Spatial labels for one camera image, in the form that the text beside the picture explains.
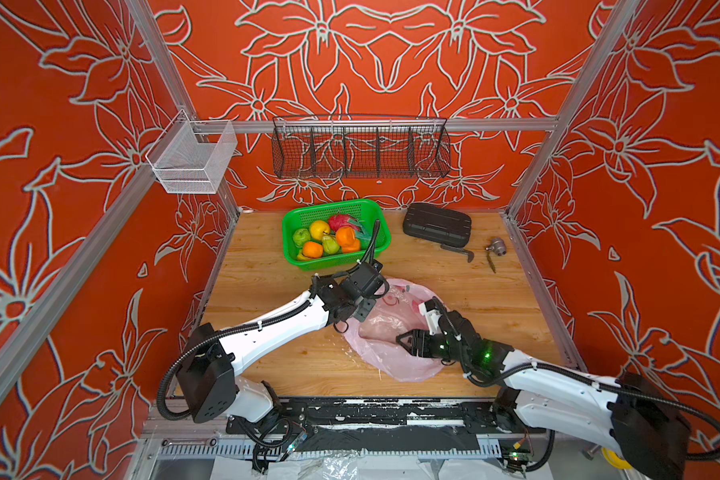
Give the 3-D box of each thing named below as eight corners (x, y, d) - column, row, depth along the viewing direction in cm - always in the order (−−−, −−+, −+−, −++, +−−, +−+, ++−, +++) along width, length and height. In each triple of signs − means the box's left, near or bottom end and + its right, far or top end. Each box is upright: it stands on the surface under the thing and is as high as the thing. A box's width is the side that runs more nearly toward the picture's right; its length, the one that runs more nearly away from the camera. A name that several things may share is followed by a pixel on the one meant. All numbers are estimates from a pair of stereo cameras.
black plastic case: (399, 235, 113) (400, 225, 109) (408, 208, 123) (410, 198, 119) (465, 252, 108) (470, 242, 104) (469, 222, 118) (473, 211, 113)
